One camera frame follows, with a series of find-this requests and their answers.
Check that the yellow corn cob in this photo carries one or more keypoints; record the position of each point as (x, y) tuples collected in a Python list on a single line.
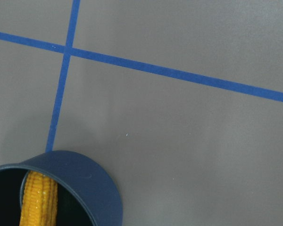
[(40, 201)]

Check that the dark blue saucepan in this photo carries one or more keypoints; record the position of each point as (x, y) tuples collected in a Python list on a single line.
[(87, 195)]

